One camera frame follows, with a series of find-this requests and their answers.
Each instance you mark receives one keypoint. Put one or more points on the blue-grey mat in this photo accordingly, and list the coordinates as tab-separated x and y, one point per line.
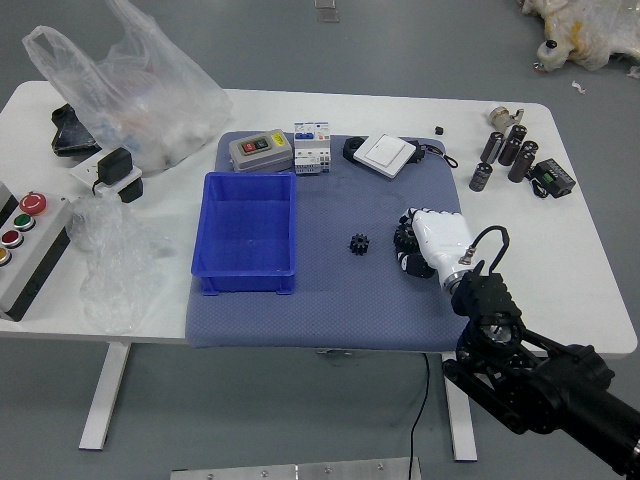
325	310

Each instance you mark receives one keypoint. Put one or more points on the white table leg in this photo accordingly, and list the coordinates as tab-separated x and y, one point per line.
102	400
462	440

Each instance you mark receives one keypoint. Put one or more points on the black round device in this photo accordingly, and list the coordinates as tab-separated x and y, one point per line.
350	147

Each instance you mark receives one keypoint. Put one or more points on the crumpled clear plastic wrap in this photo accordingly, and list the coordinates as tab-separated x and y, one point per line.
110	260

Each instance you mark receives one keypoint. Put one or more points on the black cylindrical capacitor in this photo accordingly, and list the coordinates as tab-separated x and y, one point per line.
481	177
492	146
521	166
509	152
530	148
517	133

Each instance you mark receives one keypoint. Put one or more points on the small black gear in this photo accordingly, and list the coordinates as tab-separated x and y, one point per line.
358	244

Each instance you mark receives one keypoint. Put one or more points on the black power adapter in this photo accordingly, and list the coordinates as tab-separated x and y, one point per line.
114	165

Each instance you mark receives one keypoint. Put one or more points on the white socket plate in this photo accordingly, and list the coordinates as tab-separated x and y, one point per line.
85	175

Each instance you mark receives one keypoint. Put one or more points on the black module with green terminals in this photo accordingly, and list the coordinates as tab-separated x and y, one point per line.
552	177

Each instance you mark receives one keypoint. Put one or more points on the tiny black cube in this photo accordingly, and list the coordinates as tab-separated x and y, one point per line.
439	130

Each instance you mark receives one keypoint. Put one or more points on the plastic-wrapped white bundle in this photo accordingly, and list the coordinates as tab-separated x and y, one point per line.
590	30

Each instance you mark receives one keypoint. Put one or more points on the large clear plastic bag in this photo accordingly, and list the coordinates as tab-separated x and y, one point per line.
150	100

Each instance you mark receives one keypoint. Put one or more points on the floor outlet cover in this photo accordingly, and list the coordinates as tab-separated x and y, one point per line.
326	11

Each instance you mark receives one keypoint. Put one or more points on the grey metal plate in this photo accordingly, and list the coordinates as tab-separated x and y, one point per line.
300	471

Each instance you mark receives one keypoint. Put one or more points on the grey control box coloured buttons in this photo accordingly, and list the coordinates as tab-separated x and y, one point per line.
30	250

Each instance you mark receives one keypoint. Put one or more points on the white wall switch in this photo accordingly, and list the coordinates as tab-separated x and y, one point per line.
382	154

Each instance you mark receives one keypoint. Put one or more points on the blue plastic box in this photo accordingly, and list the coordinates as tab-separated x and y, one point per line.
245	225

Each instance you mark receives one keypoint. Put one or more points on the grey push button switch box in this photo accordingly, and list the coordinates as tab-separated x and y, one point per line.
260	150

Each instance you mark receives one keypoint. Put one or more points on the silver metal connector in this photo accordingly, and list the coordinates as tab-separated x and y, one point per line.
502	117

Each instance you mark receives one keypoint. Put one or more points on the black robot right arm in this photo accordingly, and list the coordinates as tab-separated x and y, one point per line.
550	390

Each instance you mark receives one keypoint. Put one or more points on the metal table bracket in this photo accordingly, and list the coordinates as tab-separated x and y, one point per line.
335	352

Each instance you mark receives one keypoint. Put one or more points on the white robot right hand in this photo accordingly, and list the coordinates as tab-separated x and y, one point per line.
442	237

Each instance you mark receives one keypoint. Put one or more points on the white circuit breaker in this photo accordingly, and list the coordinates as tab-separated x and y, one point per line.
312	150

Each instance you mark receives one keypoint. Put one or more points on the white paper scrap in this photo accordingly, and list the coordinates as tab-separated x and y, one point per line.
635	73
579	87

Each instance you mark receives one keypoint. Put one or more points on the black block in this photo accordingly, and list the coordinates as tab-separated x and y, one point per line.
132	191

